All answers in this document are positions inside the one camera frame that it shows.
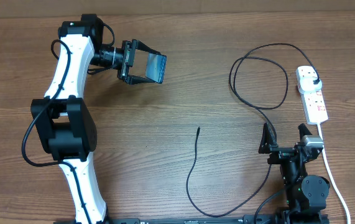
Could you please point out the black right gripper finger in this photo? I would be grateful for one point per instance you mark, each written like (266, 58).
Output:
(268, 142)
(303, 131)

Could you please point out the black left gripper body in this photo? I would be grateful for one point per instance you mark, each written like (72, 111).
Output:
(128, 58)

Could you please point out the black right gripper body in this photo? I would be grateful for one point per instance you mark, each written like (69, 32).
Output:
(279, 154)

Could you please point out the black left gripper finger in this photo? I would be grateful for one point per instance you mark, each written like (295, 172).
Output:
(133, 80)
(138, 45)

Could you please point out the blue Galaxy smartphone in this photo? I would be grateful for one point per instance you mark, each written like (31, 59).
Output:
(155, 68)

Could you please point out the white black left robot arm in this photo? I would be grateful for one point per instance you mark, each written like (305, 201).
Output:
(63, 122)

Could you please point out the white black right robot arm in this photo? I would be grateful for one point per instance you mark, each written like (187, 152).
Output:
(306, 194)

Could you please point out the white charger adapter plug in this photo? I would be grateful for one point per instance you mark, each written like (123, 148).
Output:
(309, 84)

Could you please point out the white power strip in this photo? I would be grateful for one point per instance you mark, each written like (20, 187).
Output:
(313, 103)

